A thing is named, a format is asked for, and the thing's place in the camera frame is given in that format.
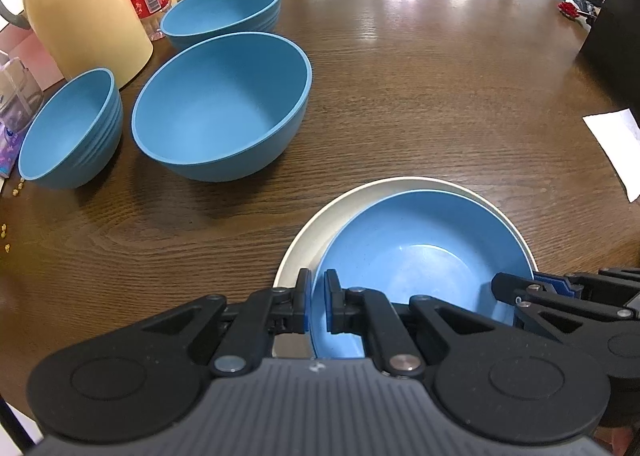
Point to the small blue bowl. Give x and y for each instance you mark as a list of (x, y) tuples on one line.
[(65, 121)]

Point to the purple tissue pack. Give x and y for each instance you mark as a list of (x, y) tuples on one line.
[(7, 151)]

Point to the scattered yellow corn kernels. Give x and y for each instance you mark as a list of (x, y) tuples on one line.
[(16, 191)]

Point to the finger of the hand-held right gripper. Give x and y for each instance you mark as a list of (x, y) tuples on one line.
[(605, 286), (550, 316)]

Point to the medium blue bowl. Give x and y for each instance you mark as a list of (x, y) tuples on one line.
[(220, 6)]

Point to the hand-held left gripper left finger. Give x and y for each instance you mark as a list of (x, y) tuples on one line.
[(302, 306)]

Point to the blue shallow plate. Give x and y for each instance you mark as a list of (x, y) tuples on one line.
[(415, 256)]

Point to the large blue bowl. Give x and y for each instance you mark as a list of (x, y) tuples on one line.
[(215, 101)]

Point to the cream round plate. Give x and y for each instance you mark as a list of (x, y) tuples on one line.
[(320, 231)]

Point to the black box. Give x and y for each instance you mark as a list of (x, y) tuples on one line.
[(617, 36)]

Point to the small red toy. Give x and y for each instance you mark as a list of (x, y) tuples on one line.
[(568, 8)]

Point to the yellow thermos jug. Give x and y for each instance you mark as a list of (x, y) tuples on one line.
[(85, 6)]

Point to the white paper sheet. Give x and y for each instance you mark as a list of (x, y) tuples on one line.
[(615, 136)]

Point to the pink cardboard box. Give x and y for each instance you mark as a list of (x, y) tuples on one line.
[(30, 56)]

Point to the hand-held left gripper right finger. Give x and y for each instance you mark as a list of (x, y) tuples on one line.
[(330, 306)]

